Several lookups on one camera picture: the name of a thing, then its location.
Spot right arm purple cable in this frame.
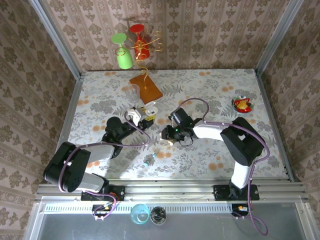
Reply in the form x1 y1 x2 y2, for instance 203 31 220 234
173 98 271 236

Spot dark clear drinking glass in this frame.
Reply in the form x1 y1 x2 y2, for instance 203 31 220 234
150 206 168 226

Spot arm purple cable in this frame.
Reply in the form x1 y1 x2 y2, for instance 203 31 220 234
173 98 271 236
57 109 151 221

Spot aluminium extrusion frame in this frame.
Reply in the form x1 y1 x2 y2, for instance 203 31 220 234
23 0 313 240

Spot white oval earbud case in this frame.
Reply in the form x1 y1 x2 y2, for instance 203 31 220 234
145 105 160 116

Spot gold wire glass rack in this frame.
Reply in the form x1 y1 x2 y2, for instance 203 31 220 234
114 31 165 105

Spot green wine glass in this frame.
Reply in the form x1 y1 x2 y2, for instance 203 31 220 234
110 32 134 70

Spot white slotted cable duct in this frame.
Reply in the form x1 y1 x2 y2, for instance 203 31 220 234
43 203 235 214

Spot floral patterned table cover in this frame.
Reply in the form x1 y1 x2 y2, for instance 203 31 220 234
61 68 288 180

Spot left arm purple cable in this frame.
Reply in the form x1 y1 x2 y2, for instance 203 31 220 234
57 109 151 221

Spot teal drinking glass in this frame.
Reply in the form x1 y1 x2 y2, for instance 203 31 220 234
130 203 151 225

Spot black connector box orange wires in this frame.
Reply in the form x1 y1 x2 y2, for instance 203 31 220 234
231 203 251 217
91 204 114 218

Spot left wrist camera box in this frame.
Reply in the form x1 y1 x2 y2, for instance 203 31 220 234
125 107 146 125

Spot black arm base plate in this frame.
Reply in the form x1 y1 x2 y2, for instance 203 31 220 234
213 184 260 201
81 185 126 202

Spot red wine glass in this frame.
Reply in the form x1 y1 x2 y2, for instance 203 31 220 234
129 23 151 59

